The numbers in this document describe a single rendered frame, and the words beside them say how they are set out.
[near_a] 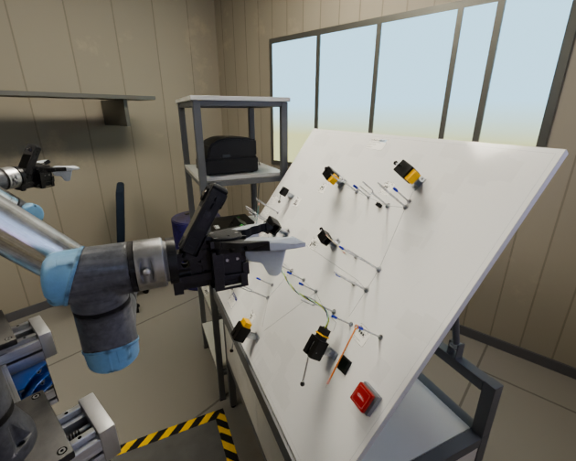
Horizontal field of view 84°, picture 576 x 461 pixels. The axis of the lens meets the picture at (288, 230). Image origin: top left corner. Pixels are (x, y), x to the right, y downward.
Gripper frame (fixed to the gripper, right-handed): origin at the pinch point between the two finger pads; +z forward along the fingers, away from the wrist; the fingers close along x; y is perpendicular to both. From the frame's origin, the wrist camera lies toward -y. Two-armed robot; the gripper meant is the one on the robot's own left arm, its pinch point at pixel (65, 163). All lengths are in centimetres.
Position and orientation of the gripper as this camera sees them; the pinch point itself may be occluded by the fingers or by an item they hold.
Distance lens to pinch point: 162.7
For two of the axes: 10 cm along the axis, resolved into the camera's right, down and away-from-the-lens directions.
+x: 9.5, 2.2, -2.1
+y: -1.3, 9.2, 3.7
